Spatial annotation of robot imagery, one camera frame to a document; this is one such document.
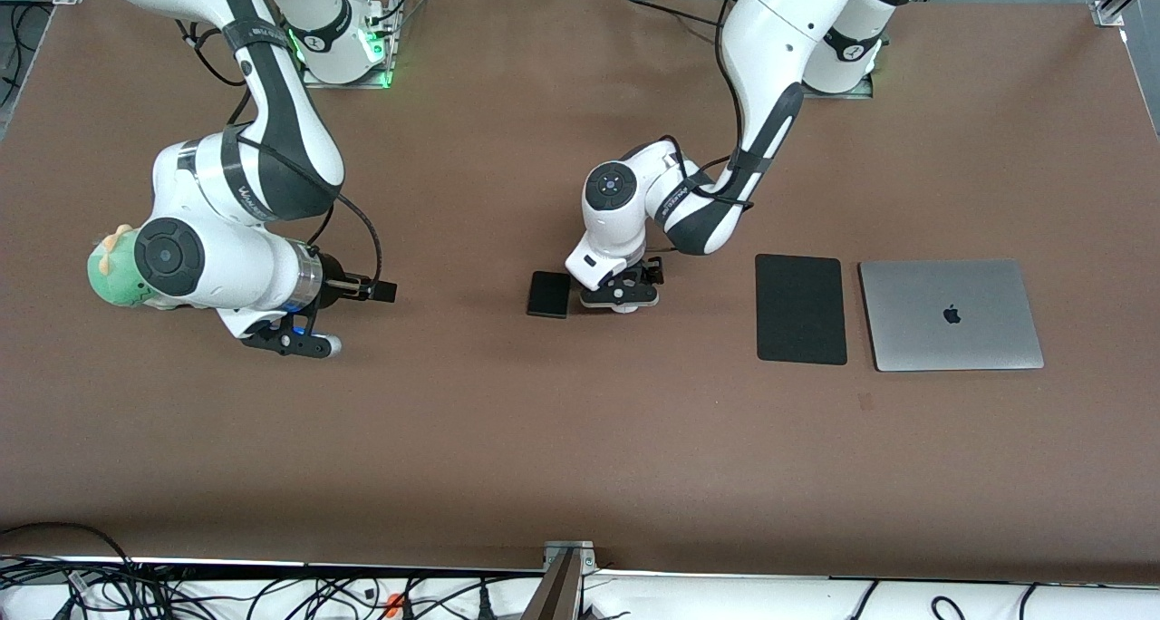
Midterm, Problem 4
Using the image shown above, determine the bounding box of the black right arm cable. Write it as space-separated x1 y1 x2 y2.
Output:
175 17 386 299

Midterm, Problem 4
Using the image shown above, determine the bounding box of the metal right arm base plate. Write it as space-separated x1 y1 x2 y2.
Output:
304 58 393 90

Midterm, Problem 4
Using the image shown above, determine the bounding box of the green dinosaur plush toy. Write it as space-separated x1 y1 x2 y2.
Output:
87 225 182 313

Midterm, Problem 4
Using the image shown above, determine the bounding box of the black mouse pad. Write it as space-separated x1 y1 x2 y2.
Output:
755 254 849 366

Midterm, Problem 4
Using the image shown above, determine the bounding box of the silver laptop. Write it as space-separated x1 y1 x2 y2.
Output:
858 259 1046 373

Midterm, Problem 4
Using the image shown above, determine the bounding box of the black looped floor cable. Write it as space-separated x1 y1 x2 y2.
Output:
0 521 139 594

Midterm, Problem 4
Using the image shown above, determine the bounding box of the aluminium frame post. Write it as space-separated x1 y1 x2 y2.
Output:
524 539 600 620

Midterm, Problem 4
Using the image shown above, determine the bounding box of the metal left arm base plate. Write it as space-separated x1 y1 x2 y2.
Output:
802 72 876 101

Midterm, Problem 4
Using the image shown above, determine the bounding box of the black phone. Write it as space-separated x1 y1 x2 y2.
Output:
527 271 573 320

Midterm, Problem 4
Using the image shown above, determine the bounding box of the black cable across table edge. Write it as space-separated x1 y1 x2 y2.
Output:
628 0 728 28

